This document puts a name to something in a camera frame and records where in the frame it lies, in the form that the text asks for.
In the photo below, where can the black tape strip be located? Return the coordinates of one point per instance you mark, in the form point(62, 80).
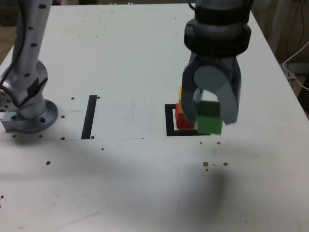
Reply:
point(88, 116)

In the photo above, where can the white stool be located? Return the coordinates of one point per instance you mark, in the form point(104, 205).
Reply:
point(259, 4)

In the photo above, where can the yellow cube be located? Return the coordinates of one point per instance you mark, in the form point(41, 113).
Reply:
point(180, 96)

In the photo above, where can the red cube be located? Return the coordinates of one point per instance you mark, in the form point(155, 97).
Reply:
point(181, 122)

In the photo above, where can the white furniture leg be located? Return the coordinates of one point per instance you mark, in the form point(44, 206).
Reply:
point(277, 19)

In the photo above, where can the black tape square outline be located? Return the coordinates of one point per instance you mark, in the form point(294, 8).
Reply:
point(169, 120)

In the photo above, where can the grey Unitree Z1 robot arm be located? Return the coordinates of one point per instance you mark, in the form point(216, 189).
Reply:
point(29, 48)

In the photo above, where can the green cube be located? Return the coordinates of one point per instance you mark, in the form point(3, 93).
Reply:
point(208, 124)

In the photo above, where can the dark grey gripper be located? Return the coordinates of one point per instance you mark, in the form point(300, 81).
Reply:
point(214, 61)

